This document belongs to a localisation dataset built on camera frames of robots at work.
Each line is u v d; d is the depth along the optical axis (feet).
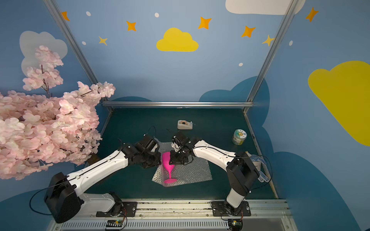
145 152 2.17
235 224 2.40
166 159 2.77
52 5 2.23
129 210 2.41
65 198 1.27
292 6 2.28
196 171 2.89
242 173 1.47
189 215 2.41
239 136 3.13
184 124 3.53
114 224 2.40
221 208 2.46
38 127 1.44
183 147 2.13
